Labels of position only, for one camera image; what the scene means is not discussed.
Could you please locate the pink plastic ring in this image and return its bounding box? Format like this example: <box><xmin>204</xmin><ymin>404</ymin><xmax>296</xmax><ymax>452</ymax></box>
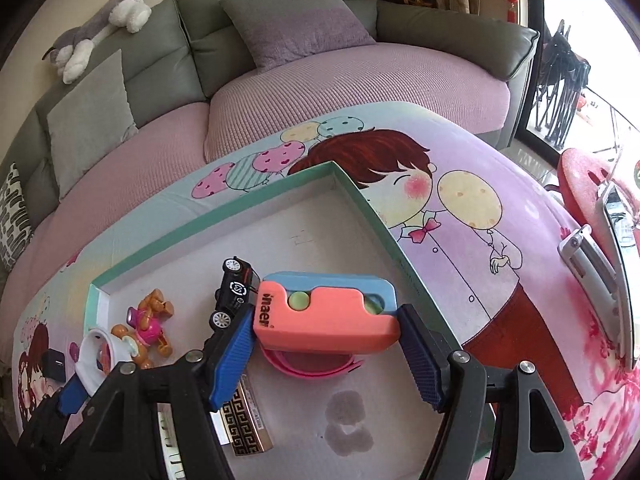
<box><xmin>260</xmin><ymin>345</ymin><xmax>366</xmax><ymax>378</ymax></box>

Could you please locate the teal rimmed white box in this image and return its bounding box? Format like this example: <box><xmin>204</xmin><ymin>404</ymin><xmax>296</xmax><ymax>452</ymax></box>
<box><xmin>85</xmin><ymin>160</ymin><xmax>493</xmax><ymax>480</ymax></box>

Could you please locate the black folding chair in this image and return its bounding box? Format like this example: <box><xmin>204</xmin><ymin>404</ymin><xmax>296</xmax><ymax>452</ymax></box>
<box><xmin>532</xmin><ymin>19</ymin><xmax>591</xmax><ymax>151</ymax></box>

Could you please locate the lilac grey pillow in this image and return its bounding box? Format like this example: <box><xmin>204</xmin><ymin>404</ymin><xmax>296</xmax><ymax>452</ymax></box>
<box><xmin>219</xmin><ymin>0</ymin><xmax>377</xmax><ymax>73</ymax></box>

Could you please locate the red smiley stool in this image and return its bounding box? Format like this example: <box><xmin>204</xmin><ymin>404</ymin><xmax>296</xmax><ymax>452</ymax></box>
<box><xmin>557</xmin><ymin>147</ymin><xmax>626</xmax><ymax>226</ymax></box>

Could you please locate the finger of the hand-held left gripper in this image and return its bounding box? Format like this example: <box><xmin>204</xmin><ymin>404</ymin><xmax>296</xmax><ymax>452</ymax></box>
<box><xmin>17</xmin><ymin>375</ymin><xmax>101</xmax><ymax>461</ymax></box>

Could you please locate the grey sofa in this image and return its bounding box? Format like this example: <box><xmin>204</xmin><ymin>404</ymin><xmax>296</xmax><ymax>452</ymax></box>
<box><xmin>0</xmin><ymin>0</ymin><xmax>541</xmax><ymax>291</ymax></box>

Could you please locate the black white patterned pillow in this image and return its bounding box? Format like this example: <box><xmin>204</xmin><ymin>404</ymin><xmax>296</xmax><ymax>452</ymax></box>
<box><xmin>0</xmin><ymin>162</ymin><xmax>33</xmax><ymax>273</ymax></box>

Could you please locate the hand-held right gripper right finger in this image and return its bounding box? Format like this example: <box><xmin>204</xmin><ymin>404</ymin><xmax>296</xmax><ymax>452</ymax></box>
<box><xmin>398</xmin><ymin>303</ymin><xmax>587</xmax><ymax>480</ymax></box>

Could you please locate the printed blanket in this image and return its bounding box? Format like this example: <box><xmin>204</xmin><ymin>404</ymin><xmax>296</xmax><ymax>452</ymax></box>
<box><xmin>10</xmin><ymin>100</ymin><xmax>640</xmax><ymax>480</ymax></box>

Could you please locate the plain grey pillow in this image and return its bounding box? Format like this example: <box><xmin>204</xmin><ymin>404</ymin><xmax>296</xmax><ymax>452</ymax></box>
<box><xmin>46</xmin><ymin>49</ymin><xmax>138</xmax><ymax>201</ymax></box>

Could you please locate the pink sofa seat cover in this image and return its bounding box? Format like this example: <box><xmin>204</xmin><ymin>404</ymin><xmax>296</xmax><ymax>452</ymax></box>
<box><xmin>0</xmin><ymin>104</ymin><xmax>212</xmax><ymax>281</ymax></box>
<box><xmin>204</xmin><ymin>42</ymin><xmax>512</xmax><ymax>166</ymax></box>

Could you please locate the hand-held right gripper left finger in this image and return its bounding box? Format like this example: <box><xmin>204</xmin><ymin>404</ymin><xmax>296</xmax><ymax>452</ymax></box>
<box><xmin>65</xmin><ymin>304</ymin><xmax>258</xmax><ymax>480</ymax></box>

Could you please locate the black toy car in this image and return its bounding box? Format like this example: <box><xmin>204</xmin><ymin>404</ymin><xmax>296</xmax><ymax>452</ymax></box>
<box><xmin>207</xmin><ymin>256</ymin><xmax>261</xmax><ymax>332</ymax></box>

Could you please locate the white slotted soap dish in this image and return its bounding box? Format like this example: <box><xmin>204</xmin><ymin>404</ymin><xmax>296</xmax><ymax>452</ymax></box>
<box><xmin>75</xmin><ymin>328</ymin><xmax>123</xmax><ymax>391</ymax></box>

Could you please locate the small black box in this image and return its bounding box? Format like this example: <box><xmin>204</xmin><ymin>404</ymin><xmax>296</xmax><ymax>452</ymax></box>
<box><xmin>41</xmin><ymin>349</ymin><xmax>68</xmax><ymax>381</ymax></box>

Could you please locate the orange blue plastic case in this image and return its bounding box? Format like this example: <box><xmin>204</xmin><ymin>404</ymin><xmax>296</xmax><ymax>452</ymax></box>
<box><xmin>251</xmin><ymin>271</ymin><xmax>402</xmax><ymax>352</ymax></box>

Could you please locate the grey white plush dog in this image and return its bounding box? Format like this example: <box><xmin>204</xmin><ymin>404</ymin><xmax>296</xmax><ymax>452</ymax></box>
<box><xmin>42</xmin><ymin>0</ymin><xmax>152</xmax><ymax>85</ymax></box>

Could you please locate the pink bear toy figure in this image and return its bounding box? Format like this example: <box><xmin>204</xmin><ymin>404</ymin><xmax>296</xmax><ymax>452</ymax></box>
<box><xmin>110</xmin><ymin>288</ymin><xmax>176</xmax><ymax>371</ymax></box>

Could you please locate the gold black patterned box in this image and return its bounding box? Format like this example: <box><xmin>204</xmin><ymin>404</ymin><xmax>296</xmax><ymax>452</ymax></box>
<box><xmin>217</xmin><ymin>375</ymin><xmax>275</xmax><ymax>457</ymax></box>

